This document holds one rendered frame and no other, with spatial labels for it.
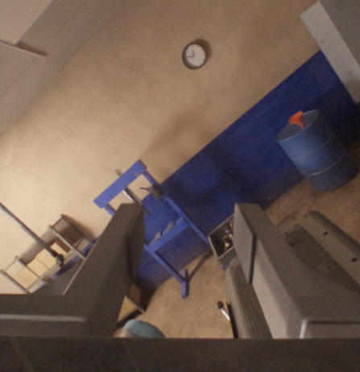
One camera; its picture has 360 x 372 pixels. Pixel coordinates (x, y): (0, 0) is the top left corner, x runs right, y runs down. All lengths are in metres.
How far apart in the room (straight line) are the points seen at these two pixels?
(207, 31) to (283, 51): 1.02
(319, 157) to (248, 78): 1.39
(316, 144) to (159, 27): 2.43
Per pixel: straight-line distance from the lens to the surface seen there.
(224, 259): 2.88
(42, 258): 4.57
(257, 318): 0.95
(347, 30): 3.78
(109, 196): 3.56
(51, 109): 4.18
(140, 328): 0.70
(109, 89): 3.88
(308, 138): 3.37
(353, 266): 0.91
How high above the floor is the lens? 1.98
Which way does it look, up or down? 13 degrees down
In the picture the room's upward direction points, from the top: 42 degrees counter-clockwise
